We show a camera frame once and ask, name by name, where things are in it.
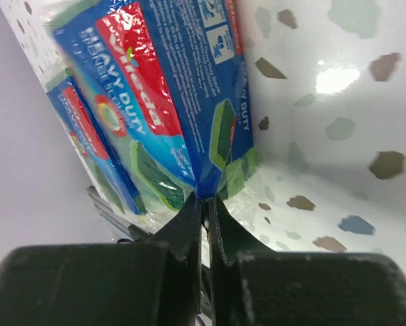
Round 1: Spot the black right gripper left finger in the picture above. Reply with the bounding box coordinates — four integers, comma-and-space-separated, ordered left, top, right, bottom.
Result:
0, 195, 202, 325

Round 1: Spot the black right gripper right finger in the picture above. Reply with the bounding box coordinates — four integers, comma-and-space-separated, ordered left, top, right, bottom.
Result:
208, 198, 406, 325

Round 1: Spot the blue sponge pack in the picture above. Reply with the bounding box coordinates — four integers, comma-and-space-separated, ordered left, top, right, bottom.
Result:
45, 70, 147, 215
45, 1, 256, 211

